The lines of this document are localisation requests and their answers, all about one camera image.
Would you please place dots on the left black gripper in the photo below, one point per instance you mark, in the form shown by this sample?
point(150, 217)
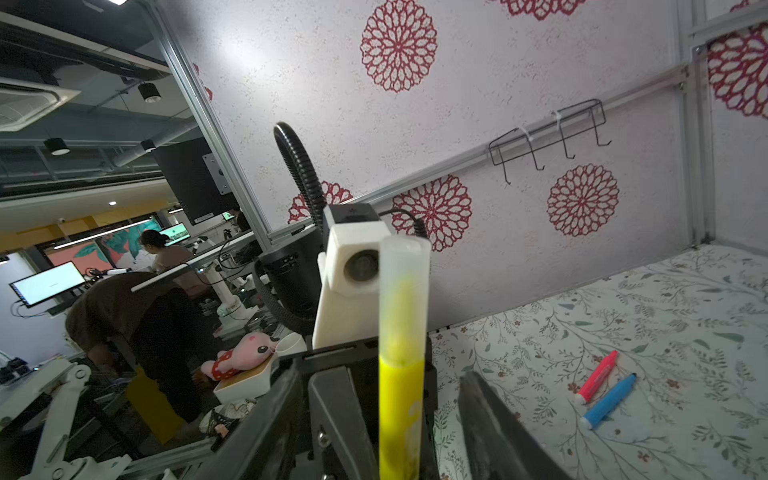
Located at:
point(288, 282)

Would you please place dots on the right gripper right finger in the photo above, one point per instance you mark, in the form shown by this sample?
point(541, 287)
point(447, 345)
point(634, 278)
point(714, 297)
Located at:
point(498, 446)

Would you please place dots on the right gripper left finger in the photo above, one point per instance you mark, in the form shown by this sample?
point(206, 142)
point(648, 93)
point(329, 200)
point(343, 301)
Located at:
point(263, 445)

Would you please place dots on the pink highlighter pen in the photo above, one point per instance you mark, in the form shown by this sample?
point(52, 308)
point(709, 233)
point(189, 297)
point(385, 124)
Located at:
point(596, 379)

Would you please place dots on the clear pen cap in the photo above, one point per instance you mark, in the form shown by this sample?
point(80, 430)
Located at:
point(403, 299)

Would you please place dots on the yellow highlighter pen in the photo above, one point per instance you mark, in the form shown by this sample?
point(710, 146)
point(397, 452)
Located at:
point(400, 419)

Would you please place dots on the blue highlighter pen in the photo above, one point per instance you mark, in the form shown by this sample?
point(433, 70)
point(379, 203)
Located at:
point(592, 418)

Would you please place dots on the pink plush toy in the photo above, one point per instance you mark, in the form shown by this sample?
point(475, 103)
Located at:
point(250, 352)

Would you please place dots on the person in brown top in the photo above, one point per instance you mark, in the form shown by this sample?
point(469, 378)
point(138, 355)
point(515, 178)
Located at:
point(157, 325)

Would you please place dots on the seated person background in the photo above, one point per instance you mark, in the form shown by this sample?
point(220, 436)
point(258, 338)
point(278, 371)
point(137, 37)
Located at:
point(168, 256)

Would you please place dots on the computer monitor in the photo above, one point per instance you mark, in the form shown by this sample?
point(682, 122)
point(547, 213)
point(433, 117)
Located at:
point(43, 286)

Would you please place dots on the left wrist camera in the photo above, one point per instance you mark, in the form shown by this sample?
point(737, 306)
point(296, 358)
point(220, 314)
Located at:
point(349, 270)

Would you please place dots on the black wire wall basket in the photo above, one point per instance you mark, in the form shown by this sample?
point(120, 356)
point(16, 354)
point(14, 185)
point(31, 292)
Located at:
point(585, 117)

